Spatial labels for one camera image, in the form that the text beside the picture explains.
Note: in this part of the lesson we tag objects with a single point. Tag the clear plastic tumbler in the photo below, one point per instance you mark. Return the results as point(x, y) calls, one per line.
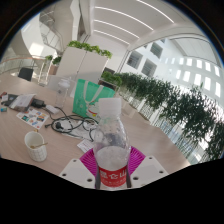
point(62, 93)

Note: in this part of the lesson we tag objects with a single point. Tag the glass balustrade wooden handrail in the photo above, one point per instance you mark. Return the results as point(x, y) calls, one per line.
point(16, 63)

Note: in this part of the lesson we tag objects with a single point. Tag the colourful sticker sheet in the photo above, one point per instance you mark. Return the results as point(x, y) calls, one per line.
point(32, 117)

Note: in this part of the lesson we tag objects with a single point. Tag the green tote bag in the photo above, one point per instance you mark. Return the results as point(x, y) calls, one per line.
point(90, 96)

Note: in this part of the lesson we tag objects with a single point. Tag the small black box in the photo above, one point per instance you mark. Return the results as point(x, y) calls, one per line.
point(38, 103)

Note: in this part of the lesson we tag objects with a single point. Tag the row of green potted plants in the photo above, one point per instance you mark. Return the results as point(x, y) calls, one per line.
point(180, 110)

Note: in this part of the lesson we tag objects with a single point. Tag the small teal item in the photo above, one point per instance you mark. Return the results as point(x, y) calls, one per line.
point(3, 109)

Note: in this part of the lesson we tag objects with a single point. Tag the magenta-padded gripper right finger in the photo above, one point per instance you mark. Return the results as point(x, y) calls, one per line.
point(148, 170)

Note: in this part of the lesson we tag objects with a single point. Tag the clear water bottle red label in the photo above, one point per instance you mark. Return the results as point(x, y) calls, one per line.
point(111, 160)

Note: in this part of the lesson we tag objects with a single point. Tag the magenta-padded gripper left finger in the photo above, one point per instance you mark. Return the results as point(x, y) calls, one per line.
point(78, 171)

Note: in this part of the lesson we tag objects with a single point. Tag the ceiling light strips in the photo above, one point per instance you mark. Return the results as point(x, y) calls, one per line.
point(116, 25)

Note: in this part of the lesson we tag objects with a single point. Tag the white grid-pattern mug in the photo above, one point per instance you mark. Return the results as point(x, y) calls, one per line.
point(36, 150)

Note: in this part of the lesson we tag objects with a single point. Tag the white plastic packet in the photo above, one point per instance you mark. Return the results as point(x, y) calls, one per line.
point(85, 145)

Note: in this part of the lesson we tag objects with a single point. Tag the black chair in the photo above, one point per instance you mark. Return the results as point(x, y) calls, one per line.
point(26, 74)

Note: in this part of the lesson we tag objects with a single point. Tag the white cabinet with plants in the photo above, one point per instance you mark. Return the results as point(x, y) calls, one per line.
point(83, 63)

